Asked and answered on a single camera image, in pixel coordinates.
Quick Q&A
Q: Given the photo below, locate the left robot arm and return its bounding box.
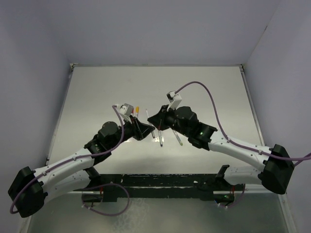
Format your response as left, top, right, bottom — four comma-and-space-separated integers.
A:
8, 117, 155, 218

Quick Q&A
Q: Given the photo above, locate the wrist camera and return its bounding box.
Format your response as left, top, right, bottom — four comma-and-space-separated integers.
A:
166, 91, 182, 111
113, 103, 134, 122

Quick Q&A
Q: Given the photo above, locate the green-end white pen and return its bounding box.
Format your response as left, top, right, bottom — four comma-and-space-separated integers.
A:
173, 130, 183, 146

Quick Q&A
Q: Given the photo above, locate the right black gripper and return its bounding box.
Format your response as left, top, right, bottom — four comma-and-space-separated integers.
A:
148, 104, 190, 137

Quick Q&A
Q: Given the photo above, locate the magenta-end white pen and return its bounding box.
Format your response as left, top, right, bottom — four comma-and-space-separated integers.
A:
145, 109, 156, 139

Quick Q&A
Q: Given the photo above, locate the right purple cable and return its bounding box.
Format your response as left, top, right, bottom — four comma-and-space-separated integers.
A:
174, 81, 311, 167

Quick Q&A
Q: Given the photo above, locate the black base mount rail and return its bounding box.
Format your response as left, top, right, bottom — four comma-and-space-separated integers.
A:
81, 166, 245, 203

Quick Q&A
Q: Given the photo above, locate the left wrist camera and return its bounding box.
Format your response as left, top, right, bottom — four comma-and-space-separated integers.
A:
113, 103, 134, 122

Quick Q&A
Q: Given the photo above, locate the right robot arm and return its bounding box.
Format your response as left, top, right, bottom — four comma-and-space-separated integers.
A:
147, 105, 294, 195

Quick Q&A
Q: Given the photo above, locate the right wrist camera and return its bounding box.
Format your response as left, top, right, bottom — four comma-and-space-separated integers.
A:
166, 91, 182, 111

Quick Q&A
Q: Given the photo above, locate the blue-end white pen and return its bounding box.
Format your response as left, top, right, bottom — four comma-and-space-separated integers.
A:
158, 131, 163, 147

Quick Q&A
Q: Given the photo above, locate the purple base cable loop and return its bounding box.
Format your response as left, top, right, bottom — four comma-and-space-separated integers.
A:
81, 183, 130, 216

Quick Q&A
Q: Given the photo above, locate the aluminium frame rail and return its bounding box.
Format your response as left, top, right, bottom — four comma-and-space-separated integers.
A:
239, 65, 297, 233

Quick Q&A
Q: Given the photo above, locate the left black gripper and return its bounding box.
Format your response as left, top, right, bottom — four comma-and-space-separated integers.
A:
108, 115, 155, 149

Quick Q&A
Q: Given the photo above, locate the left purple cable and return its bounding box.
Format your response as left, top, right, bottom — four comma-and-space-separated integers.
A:
9, 104, 127, 215

